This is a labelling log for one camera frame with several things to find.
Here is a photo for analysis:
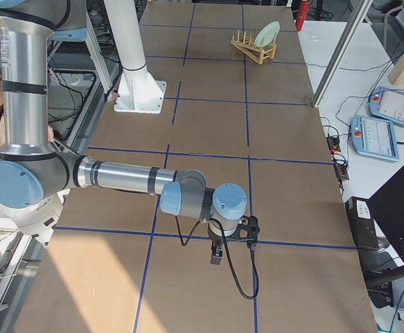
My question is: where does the pale green plate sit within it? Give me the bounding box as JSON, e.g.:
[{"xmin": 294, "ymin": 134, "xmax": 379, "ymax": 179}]
[{"xmin": 254, "ymin": 22, "xmax": 280, "ymax": 48}]

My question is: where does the red cylinder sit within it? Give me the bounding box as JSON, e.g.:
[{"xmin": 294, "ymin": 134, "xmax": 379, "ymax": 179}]
[{"xmin": 295, "ymin": 0, "xmax": 310, "ymax": 31}]

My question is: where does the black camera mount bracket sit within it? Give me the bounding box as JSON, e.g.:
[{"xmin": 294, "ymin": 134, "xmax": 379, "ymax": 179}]
[{"xmin": 226, "ymin": 216, "xmax": 260, "ymax": 244}]

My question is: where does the wooden dish rack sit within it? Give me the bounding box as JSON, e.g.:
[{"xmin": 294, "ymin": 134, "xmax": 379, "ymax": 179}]
[{"xmin": 230, "ymin": 31, "xmax": 276, "ymax": 65}]

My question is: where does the far blue teach pendant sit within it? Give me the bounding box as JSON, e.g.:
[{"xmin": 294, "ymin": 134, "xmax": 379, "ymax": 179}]
[{"xmin": 369, "ymin": 86, "xmax": 404, "ymax": 126}]

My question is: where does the aluminium frame post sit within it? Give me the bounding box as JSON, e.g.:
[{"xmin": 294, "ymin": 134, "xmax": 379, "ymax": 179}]
[{"xmin": 312, "ymin": 0, "xmax": 373, "ymax": 108}]

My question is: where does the orange black power strip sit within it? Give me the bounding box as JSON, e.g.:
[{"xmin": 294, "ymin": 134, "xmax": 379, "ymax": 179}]
[{"xmin": 326, "ymin": 135, "xmax": 349, "ymax": 182}]

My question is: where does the black computer box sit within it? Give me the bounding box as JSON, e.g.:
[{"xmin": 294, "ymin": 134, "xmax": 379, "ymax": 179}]
[{"xmin": 345, "ymin": 196, "xmax": 383, "ymax": 253}]

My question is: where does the brown cardboard table cover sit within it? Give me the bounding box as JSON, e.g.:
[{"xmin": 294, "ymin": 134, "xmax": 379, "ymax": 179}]
[{"xmin": 12, "ymin": 3, "xmax": 379, "ymax": 333}]

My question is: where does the near blue teach pendant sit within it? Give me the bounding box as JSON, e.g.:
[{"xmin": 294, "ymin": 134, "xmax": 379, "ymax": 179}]
[{"xmin": 350, "ymin": 115, "xmax": 399, "ymax": 162}]

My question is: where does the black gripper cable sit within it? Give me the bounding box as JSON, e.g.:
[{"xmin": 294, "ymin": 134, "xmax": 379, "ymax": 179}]
[{"xmin": 175, "ymin": 215, "xmax": 260, "ymax": 300}]

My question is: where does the blue teach pendant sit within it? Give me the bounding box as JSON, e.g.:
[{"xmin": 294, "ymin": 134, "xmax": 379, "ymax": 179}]
[
  {"xmin": 350, "ymin": 115, "xmax": 399, "ymax": 162},
  {"xmin": 369, "ymin": 86, "xmax": 404, "ymax": 126}
]

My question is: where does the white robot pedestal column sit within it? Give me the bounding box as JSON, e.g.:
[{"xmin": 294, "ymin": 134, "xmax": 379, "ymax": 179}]
[{"xmin": 104, "ymin": 0, "xmax": 166, "ymax": 114}]

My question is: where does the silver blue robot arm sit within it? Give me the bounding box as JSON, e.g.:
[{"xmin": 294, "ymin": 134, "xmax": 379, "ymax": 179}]
[{"xmin": 0, "ymin": 1, "xmax": 252, "ymax": 264}]

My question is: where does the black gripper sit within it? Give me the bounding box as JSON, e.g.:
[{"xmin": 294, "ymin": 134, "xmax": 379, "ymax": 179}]
[{"xmin": 207, "ymin": 227, "xmax": 224, "ymax": 265}]

